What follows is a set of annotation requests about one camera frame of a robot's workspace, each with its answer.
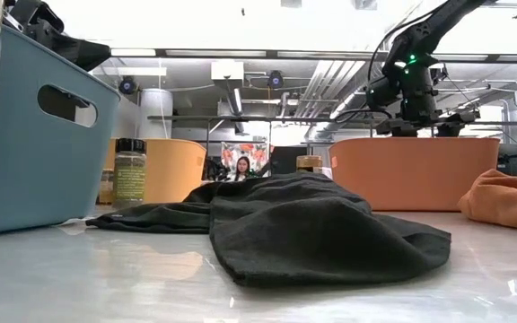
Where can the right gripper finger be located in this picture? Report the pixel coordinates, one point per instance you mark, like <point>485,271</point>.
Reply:
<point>458,123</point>
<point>397,128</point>

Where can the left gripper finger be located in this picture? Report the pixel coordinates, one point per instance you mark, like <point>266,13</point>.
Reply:
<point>85,54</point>

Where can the brown spice jar tan lid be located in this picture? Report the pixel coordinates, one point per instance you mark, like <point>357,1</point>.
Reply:
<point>309,162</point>

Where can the green spice jar black lid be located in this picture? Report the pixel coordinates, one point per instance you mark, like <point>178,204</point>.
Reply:
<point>129,179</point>

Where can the yellow plastic bin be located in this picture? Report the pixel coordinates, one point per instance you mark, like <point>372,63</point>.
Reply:
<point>173,170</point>

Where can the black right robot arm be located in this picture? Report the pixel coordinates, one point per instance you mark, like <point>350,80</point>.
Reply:
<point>438,22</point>

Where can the orange plastic bin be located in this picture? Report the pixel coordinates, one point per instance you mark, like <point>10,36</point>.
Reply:
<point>411,175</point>

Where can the rust orange cloth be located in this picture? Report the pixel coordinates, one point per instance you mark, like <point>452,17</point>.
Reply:
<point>505,202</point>

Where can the black background monitor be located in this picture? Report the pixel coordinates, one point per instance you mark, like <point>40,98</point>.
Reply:
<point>287,159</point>

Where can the ceiling light strip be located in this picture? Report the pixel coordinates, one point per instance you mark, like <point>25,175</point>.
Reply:
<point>216,53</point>

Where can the blue plastic bin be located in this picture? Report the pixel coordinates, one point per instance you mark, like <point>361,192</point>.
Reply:
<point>25,170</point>

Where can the black cloth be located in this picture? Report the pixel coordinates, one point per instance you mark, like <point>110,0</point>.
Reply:
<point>308,224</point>

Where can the small spice jar copper lid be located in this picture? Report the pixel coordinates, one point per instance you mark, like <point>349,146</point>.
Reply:
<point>106,188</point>

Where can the white ceiling box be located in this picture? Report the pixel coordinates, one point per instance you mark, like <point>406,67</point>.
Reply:
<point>227,70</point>

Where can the floral poster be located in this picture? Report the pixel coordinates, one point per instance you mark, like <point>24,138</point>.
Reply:
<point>254,152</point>

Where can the person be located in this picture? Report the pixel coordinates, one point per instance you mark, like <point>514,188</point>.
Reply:
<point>242,168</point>

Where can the black ceiling camera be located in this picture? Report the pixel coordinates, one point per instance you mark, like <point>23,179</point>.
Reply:
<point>275,79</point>
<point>127,85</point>

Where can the silver ventilation duct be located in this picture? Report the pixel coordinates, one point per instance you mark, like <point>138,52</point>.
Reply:
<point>330,85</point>

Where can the black horizontal rail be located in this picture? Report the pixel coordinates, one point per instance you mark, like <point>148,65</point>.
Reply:
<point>240,118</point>

